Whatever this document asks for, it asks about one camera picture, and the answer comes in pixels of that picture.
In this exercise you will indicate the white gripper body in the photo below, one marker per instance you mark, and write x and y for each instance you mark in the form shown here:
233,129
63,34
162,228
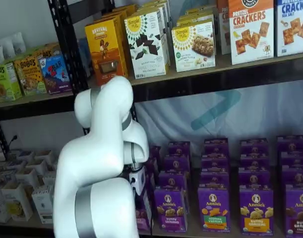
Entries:
139,181

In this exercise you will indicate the purple Annie's box pink patch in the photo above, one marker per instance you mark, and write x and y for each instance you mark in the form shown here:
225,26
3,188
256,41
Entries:
142,218

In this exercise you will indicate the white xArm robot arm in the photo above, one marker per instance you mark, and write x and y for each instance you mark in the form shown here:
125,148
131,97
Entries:
96,148

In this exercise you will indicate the purple Annie's snack box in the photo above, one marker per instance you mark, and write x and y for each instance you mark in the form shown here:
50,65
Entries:
254,179
172,181
214,162
178,148
254,162
176,163
215,146
293,160
254,146
214,179
291,143
155,152
296,178

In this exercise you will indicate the purple Annie's box green patch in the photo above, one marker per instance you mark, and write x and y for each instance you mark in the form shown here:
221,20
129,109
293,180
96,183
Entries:
213,213

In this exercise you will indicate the purple Annie's box orange patch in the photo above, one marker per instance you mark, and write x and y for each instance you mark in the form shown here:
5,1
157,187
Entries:
256,215

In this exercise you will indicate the black metal shelf rack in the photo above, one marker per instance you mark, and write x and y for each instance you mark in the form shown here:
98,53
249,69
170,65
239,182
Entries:
29,110
67,37

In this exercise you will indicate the blue ZBar box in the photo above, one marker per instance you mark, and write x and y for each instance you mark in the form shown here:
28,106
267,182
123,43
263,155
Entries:
55,74

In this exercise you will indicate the orange Revival box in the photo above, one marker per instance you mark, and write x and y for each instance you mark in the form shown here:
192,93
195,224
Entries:
104,49
121,12

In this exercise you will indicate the Simple Mills chocolate thins box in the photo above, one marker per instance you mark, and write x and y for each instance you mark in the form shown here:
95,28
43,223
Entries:
143,44
153,6

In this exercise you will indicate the Simple Mills snack bar box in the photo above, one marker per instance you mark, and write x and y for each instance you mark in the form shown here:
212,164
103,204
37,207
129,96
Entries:
196,16
193,47

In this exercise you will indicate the orange Bobo's box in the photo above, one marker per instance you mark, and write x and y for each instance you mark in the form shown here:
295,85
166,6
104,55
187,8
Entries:
29,77
45,50

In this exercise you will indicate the purple Annie's box brown patch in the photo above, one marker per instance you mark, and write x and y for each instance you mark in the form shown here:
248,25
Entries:
298,218

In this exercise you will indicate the green Bobo's box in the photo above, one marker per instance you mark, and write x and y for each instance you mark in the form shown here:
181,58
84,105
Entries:
5,84

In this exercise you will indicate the red white pretzel box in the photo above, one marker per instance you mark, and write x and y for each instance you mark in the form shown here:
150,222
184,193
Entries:
223,29

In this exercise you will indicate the pretzel crackers cheddar box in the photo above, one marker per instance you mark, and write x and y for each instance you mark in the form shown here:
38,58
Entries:
250,32

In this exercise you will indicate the crackers sea salt box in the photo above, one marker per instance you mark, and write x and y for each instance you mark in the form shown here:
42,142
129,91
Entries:
293,29

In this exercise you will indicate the white printed carton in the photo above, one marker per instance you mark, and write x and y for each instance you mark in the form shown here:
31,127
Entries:
24,155
42,200
26,176
10,164
36,164
16,198
0,205
3,178
49,177
43,156

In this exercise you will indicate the white small carton boxes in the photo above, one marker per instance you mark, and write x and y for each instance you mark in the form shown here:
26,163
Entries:
22,224

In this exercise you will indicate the black power plug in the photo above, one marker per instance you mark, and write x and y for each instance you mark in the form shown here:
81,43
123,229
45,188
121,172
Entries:
14,138

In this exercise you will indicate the white backdrop with teal logo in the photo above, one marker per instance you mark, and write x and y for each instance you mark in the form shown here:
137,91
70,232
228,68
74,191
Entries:
265,111

